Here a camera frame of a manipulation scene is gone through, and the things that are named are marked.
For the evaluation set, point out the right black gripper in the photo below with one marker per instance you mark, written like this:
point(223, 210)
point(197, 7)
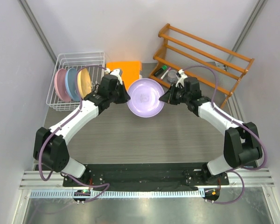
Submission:
point(169, 96)

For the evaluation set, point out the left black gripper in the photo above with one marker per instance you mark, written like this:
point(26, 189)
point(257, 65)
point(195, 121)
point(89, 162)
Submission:
point(125, 96)

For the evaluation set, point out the purple plate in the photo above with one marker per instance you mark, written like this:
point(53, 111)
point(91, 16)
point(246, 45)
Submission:
point(144, 98)

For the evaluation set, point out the yellow plate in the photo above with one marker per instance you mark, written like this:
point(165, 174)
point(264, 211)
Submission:
point(84, 83)

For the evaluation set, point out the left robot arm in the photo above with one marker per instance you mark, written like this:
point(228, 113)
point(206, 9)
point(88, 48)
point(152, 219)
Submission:
point(50, 147)

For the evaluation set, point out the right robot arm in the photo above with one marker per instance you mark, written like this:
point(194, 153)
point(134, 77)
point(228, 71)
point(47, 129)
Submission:
point(241, 140)

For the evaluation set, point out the wooden shelf rack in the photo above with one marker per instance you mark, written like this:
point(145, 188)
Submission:
point(210, 63)

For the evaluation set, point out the clear plastic cup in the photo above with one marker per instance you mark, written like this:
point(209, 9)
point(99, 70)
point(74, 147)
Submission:
point(172, 77)

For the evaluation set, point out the orange folder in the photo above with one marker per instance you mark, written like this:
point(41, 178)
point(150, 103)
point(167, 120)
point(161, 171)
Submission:
point(131, 71)

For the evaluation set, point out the pink white marker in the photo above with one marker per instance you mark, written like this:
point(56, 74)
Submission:
point(165, 73)

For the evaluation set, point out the green highlighter marker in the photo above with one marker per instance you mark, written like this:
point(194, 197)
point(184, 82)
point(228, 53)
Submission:
point(160, 70)

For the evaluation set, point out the blue plate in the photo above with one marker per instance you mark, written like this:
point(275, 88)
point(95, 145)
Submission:
point(70, 84)

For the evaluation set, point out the pink plate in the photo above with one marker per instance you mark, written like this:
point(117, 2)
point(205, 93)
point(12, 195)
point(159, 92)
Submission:
point(59, 85)

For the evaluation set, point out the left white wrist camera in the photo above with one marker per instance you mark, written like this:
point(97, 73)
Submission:
point(115, 72)

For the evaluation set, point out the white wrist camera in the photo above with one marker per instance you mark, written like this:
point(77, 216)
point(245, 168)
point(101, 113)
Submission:
point(181, 76)
point(115, 72)

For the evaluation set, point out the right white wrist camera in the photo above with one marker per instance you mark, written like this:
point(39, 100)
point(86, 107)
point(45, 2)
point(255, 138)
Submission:
point(181, 76)

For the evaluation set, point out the white wire dish rack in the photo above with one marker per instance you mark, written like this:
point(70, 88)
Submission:
point(77, 61)

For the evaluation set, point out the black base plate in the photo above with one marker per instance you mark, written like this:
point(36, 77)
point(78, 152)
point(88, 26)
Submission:
point(151, 177)

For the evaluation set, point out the slotted cable duct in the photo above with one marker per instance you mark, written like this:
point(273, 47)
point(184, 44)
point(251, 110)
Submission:
point(74, 193)

